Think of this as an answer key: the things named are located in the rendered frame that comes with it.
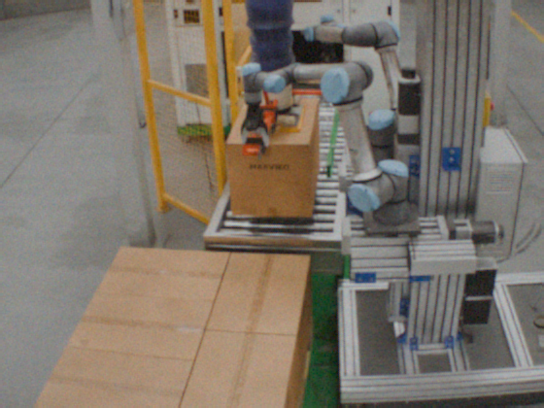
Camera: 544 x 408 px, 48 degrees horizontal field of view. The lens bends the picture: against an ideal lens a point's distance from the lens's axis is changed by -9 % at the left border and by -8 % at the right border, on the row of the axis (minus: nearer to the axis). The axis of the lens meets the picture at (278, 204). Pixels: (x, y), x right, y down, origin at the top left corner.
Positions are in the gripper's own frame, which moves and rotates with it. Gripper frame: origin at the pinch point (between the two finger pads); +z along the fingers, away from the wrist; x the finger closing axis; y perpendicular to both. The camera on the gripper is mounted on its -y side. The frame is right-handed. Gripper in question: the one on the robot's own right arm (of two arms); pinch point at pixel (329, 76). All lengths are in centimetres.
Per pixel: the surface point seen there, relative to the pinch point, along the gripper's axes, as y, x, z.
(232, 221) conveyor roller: 44, -50, 66
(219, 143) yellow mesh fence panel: -9, -67, 45
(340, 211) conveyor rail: 38, 7, 62
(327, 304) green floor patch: 43, 0, 121
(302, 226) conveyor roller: 46, -13, 67
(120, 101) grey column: -4, -124, 15
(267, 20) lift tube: 41, -25, -42
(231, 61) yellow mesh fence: -57, -66, 10
